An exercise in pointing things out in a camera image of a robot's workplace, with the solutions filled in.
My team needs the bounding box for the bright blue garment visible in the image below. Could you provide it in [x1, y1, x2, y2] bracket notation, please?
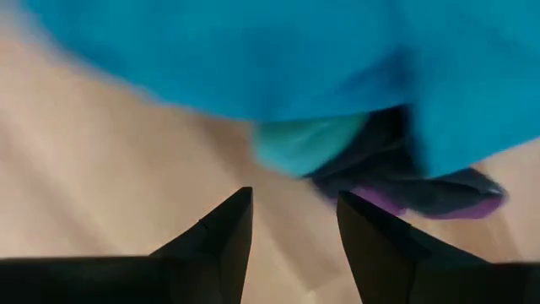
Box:
[20, 0, 540, 178]

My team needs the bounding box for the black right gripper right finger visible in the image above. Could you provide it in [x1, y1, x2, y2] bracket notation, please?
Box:
[336, 190, 540, 304]

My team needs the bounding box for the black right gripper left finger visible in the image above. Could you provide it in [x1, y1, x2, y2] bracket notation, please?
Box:
[0, 187, 254, 304]

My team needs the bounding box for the black purple garment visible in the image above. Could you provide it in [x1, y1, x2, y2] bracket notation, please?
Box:
[303, 105, 507, 220]

